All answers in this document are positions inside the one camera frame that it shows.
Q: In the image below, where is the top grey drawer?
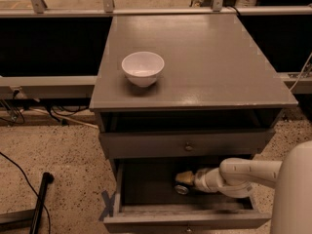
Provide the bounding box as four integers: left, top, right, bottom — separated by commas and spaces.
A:
99, 130, 275, 159

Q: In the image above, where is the grey metal railing frame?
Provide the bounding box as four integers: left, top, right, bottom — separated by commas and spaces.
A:
1, 0, 311, 105

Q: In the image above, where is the white cable at right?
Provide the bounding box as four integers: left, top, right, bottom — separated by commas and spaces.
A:
288, 52, 312, 93

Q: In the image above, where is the blue pepsi can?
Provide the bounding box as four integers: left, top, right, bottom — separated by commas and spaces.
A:
175, 184, 189, 195

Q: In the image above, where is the open middle grey drawer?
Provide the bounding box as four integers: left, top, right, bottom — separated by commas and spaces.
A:
103, 156, 271, 234

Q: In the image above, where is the black metal stand leg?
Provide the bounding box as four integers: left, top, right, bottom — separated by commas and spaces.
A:
0, 172, 56, 234

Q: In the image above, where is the white ceramic bowl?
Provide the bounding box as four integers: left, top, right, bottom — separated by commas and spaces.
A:
121, 52, 165, 88

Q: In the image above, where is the black floor cable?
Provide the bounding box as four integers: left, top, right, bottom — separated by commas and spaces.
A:
0, 151, 52, 234

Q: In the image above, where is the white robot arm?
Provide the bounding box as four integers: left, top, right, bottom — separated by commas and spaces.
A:
175, 141, 312, 234

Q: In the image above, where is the bundle of black cables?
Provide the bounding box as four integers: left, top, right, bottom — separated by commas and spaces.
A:
0, 89, 91, 127

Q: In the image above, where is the blue tape cross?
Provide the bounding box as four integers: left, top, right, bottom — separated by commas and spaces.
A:
98, 190, 116, 221

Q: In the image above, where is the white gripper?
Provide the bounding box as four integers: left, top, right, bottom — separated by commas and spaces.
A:
175, 169, 215, 193

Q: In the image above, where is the grey wooden drawer cabinet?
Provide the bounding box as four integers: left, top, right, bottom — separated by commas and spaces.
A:
90, 15, 296, 234

